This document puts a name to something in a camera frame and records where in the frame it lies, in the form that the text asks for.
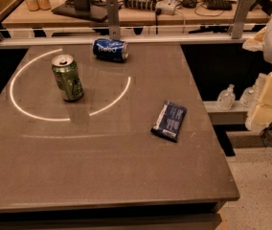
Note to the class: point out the clear sanitizer bottle left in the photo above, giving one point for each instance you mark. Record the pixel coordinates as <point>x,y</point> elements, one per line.
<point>226,98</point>

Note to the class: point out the clear sanitizer bottle right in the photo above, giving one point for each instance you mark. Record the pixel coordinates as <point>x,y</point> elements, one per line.
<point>247,96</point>

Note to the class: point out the black power strip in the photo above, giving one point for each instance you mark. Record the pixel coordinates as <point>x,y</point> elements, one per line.
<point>151,5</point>

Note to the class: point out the black device on desk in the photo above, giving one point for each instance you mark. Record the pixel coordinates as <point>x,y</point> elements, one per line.
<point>222,5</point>

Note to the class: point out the metal guard rail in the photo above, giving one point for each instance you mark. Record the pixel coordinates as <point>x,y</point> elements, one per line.
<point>85,36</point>

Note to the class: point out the grey side shelf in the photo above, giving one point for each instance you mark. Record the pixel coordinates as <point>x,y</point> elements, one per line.
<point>235,116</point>

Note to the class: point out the green soda can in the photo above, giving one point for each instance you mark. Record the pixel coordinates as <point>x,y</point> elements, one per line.
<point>66,74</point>

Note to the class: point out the blue pepsi can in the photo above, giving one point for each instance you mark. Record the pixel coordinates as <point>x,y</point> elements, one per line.
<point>110,49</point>

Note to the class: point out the blue rxbar blueberry wrapper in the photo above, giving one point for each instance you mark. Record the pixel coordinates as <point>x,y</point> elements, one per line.
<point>169,121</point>

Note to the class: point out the clear sanitizer bottle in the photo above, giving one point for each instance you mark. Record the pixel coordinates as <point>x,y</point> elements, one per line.
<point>226,98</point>
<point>247,96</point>

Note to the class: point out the black monitor stand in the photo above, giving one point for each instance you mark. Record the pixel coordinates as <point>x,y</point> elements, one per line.
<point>82,9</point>

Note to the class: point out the wooden desk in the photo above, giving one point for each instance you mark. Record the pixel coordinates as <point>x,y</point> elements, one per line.
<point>183,21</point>

